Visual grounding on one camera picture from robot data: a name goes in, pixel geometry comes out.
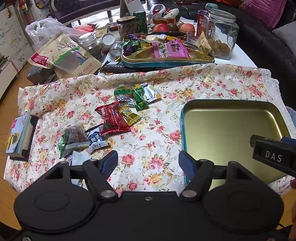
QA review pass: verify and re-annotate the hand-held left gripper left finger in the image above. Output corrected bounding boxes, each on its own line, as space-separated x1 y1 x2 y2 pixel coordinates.
44 150 119 201

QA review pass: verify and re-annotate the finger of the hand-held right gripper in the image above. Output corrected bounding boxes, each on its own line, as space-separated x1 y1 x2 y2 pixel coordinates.
250 134 296 147

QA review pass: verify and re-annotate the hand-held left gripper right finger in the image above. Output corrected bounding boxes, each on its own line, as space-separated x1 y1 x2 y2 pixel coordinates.
179 150 253 202

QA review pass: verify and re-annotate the red foil snack packet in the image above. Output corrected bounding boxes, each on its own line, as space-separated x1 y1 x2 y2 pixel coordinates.
95 101 121 116
100 109 132 135

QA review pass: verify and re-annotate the clear packet with brown snack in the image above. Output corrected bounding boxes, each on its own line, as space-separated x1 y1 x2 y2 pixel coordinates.
65 124 89 150

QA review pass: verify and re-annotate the green foil snack packet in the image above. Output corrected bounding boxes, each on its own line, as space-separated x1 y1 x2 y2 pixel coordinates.
132 88 149 112

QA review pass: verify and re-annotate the dark blue white snack packet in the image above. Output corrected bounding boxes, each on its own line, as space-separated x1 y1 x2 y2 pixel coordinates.
85 124 110 154

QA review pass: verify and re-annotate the floral tablecloth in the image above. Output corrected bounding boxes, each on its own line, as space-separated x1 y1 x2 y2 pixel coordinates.
5 64 296 195

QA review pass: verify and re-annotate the green plastic snack packet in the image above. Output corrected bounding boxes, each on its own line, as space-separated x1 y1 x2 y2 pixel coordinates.
58 132 70 159

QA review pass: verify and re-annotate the gold yellow snack packet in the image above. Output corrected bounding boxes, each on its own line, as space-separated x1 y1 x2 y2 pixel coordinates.
118 105 141 127

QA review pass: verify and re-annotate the green brown candy packet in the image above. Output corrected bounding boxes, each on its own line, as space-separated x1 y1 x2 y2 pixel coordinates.
114 84 137 103

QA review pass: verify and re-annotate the silver foil snack packet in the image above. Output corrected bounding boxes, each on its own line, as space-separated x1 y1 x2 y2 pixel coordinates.
140 81 162 102

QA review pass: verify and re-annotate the blue printed card box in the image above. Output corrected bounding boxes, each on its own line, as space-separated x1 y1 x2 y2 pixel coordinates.
5 115 33 154

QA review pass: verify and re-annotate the grey cushion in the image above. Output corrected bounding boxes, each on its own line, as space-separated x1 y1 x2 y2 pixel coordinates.
273 21 296 48

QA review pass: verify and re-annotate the tree-print paper pouch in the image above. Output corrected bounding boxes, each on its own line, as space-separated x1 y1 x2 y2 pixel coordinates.
45 32 102 79

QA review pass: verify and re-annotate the grey box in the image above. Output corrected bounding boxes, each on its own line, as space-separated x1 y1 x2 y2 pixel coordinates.
26 67 56 85

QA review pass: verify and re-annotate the gold tin tray with dividers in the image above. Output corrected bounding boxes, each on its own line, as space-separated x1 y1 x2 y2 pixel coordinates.
121 35 215 69

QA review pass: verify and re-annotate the large glass jar with walnuts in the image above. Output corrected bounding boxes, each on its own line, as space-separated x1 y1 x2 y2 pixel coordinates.
206 9 240 58

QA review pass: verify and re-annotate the small silver-lid jar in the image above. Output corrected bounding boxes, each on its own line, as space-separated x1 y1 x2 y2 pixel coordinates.
109 41 123 59

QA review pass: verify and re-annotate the pink snack packet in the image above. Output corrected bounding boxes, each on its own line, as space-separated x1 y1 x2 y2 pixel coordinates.
151 39 190 59

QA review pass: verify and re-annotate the glass jar with dark contents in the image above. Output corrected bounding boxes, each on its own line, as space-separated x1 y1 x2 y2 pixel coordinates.
79 32 104 62

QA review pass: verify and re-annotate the beige snack packet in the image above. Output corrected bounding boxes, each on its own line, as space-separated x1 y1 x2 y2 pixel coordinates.
198 31 212 55

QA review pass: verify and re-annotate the small white cup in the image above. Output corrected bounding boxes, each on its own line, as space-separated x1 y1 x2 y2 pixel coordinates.
100 33 115 51

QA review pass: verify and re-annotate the red-label paper pouch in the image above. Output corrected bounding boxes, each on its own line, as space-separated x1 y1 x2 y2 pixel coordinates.
28 52 56 69

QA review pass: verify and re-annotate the pink cushion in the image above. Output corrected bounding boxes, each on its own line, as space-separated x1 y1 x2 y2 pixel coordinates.
238 0 287 28

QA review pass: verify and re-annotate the red apple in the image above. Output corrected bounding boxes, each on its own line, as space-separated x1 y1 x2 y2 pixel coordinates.
179 23 196 33
153 23 169 33

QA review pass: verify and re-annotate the glass jar with brown snack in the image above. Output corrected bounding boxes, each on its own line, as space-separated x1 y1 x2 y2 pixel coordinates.
116 17 139 42

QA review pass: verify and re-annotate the red snack bag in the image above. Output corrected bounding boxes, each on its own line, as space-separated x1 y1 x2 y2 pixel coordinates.
76 23 95 33

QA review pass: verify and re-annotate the red cylindrical can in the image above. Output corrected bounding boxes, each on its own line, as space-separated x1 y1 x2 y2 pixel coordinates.
196 10 210 37

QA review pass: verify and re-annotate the orange fruit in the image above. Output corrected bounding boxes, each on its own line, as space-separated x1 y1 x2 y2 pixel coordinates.
153 17 175 25

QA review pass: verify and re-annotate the green drink can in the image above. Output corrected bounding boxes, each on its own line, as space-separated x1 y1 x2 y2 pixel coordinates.
133 10 148 34

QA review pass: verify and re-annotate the white plastic bag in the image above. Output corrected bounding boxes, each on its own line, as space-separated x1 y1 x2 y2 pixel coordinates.
25 18 79 50

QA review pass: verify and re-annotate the white fabric bag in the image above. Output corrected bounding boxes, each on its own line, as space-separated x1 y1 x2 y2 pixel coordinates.
148 5 179 24

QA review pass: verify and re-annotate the purple tufted chaise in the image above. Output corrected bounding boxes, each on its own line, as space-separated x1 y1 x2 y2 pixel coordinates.
54 0 121 24

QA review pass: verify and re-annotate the white desk calendar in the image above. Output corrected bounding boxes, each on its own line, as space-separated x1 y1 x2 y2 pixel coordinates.
119 0 148 17

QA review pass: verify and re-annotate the white drawing board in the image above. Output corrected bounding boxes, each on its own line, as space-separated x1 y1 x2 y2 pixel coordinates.
0 5 33 70

